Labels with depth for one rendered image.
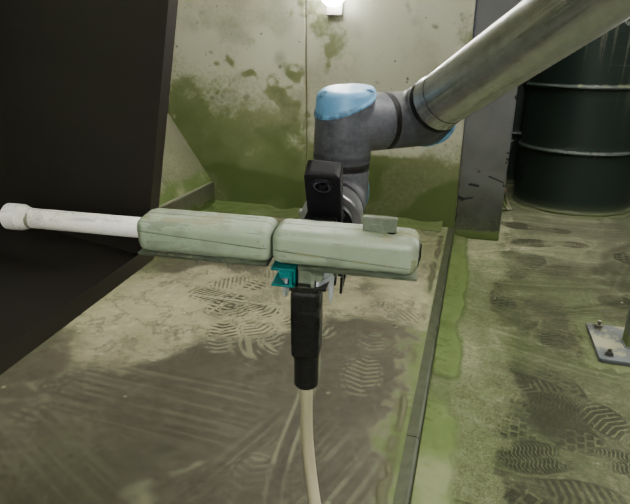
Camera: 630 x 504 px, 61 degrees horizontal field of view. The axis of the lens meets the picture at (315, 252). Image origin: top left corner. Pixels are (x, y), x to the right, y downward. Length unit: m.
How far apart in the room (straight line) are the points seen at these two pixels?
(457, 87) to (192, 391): 0.82
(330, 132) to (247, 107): 1.62
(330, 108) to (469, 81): 0.20
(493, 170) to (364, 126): 1.47
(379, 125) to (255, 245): 0.34
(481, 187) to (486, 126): 0.24
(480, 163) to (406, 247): 1.71
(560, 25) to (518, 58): 0.06
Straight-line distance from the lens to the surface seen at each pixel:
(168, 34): 0.70
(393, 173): 2.27
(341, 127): 0.80
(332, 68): 2.28
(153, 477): 1.04
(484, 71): 0.75
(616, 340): 1.65
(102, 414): 1.21
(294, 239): 0.55
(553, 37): 0.70
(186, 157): 2.50
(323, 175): 0.65
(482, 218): 2.29
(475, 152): 2.23
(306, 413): 0.70
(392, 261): 0.55
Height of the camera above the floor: 0.73
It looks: 21 degrees down
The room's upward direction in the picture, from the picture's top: straight up
